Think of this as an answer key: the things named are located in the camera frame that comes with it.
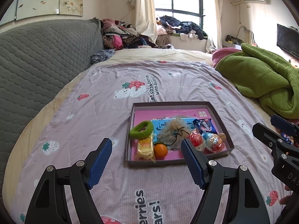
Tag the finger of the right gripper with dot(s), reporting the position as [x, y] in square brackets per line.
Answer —
[286, 127]
[270, 139]

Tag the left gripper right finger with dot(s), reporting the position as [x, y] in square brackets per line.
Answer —
[245, 203]

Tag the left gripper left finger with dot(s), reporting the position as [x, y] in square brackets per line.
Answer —
[49, 204]

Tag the blue oreo cookie pack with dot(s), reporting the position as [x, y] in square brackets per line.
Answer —
[204, 126]

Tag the red blue toy egg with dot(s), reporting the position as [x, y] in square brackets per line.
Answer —
[198, 141]

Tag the orange tangerine with leaf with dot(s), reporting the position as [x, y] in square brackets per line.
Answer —
[160, 151]

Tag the beige mesh drawstring pouch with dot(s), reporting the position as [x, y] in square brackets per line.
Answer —
[173, 132]

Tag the yellow wafer snack pack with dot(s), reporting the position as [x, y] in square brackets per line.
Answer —
[145, 149]

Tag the brown walnut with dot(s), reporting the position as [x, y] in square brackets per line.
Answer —
[222, 136]

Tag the person's right hand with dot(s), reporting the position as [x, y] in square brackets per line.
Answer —
[286, 199]

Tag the blue candy wrapper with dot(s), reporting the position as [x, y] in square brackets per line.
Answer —
[288, 139]

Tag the green fleece blanket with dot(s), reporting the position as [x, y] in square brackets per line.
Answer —
[263, 75]

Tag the dark shallow box tray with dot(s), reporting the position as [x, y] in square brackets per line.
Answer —
[144, 129]

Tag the pink pillow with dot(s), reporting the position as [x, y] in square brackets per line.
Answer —
[221, 53]

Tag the right cream curtain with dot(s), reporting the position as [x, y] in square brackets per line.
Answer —
[215, 13]

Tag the cream curtain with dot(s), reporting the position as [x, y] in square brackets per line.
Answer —
[215, 13]
[145, 20]

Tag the lilac strawberry bedsheet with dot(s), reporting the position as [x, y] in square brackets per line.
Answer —
[100, 107]

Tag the clothes pile on windowsill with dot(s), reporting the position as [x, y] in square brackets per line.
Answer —
[173, 25]

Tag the grey quilted headboard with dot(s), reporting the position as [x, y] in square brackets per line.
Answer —
[37, 61]

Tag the black framed window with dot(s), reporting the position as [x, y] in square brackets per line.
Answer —
[182, 10]

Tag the dark patterned cloth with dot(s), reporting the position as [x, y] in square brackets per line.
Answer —
[102, 56]

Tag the clothes pile by headboard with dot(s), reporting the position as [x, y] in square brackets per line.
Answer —
[117, 35]

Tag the black wall television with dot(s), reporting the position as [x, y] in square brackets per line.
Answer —
[288, 40]

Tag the floral wall painting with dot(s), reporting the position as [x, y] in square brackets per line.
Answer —
[23, 9]

